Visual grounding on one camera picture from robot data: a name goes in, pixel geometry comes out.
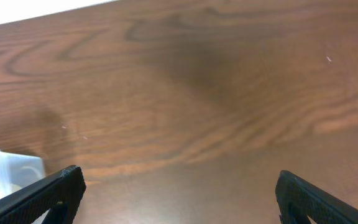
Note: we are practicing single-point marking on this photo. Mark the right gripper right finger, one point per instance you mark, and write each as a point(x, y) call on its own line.
point(302, 202)

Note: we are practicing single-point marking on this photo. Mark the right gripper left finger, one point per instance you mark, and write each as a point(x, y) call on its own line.
point(58, 196)

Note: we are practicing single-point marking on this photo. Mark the clear plastic container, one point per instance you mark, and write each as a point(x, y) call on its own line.
point(18, 171)

